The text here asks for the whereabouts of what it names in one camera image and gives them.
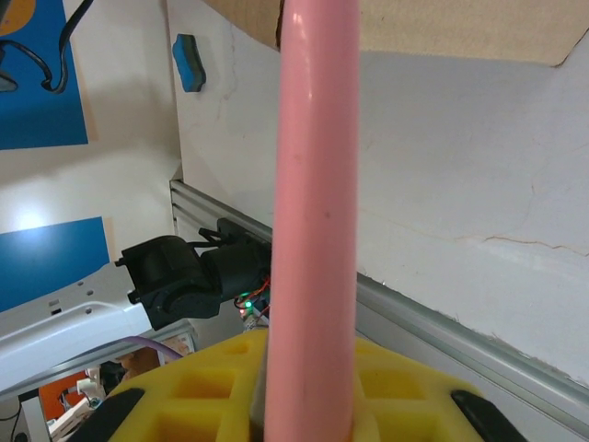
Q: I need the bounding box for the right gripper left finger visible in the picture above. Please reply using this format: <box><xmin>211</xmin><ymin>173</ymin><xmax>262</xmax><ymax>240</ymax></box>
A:
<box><xmin>80</xmin><ymin>328</ymin><xmax>272</xmax><ymax>442</ymax></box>

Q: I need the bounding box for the blue eraser block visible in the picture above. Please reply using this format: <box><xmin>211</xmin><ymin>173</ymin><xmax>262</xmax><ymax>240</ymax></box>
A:
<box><xmin>171</xmin><ymin>32</ymin><xmax>207</xmax><ymax>95</ymax></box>

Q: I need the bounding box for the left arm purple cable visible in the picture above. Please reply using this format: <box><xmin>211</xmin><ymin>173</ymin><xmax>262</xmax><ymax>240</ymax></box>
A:
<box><xmin>108</xmin><ymin>334</ymin><xmax>183</xmax><ymax>365</ymax></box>

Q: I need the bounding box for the small cardboard box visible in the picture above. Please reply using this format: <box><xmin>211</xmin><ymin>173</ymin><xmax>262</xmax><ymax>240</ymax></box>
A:
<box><xmin>205</xmin><ymin>0</ymin><xmax>589</xmax><ymax>69</ymax></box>

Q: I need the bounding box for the orange background object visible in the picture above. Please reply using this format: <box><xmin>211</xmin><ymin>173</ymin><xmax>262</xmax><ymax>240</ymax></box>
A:
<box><xmin>39</xmin><ymin>381</ymin><xmax>100</xmax><ymax>427</ymax></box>

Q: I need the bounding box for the thin black cable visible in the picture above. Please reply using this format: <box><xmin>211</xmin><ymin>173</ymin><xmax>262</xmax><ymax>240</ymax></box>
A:
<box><xmin>40</xmin><ymin>0</ymin><xmax>96</xmax><ymax>96</ymax></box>

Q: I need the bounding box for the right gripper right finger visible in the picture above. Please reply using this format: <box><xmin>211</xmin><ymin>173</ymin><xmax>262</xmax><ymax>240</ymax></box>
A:
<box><xmin>352</xmin><ymin>338</ymin><xmax>530</xmax><ymax>442</ymax></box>

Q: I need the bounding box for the wide aluminium rail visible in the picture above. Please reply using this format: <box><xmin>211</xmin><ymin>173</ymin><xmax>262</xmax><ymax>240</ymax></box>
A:
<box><xmin>168</xmin><ymin>178</ymin><xmax>589</xmax><ymax>415</ymax></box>

